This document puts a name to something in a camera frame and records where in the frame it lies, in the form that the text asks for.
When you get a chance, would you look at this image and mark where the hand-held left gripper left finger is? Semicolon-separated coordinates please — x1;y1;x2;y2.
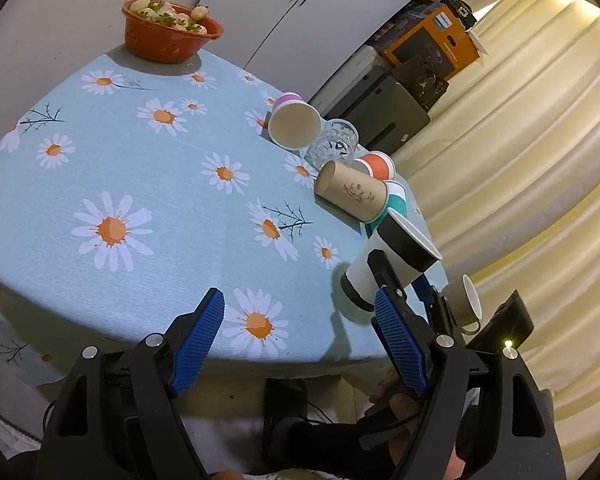
35;287;226;480

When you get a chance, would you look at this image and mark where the teal and white paper cup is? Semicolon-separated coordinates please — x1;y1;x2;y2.
365;179;410;238

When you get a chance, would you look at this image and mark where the brown paper cup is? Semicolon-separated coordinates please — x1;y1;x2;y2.
314;160;390;222

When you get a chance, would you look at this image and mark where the orange cardboard box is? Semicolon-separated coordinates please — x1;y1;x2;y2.
372;0;483;81

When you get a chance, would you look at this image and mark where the cream curtain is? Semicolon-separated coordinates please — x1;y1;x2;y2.
395;0;600;441

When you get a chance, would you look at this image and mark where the clear glass cup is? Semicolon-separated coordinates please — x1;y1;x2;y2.
307;119;358;168

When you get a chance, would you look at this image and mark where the purple and white paper cup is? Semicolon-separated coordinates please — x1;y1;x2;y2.
267;92;323;150

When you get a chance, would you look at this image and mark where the red plastic bowl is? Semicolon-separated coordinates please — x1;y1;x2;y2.
122;0;225;64

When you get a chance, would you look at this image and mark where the person's right hand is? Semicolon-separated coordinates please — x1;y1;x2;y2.
368;371;423;461

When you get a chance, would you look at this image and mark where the white mug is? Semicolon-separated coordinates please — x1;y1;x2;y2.
442;275;482;333

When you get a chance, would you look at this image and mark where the dark grey printer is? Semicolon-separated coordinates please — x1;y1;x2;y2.
325;45;431;153

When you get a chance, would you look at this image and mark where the orange and white paper cup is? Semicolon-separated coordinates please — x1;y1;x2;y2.
354;152;397;181

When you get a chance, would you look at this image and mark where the blue daisy print tablecloth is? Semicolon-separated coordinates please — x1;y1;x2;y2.
0;50;448;386

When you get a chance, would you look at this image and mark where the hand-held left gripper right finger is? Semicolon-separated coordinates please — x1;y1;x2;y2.
373;287;567;480

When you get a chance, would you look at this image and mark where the black and white paper cup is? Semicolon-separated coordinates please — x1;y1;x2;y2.
340;207;443;312

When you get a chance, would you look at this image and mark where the black device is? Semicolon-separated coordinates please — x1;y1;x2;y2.
422;0;477;28

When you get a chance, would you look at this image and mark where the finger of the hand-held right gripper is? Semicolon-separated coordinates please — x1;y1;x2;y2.
414;274;453;337
367;250;412;307

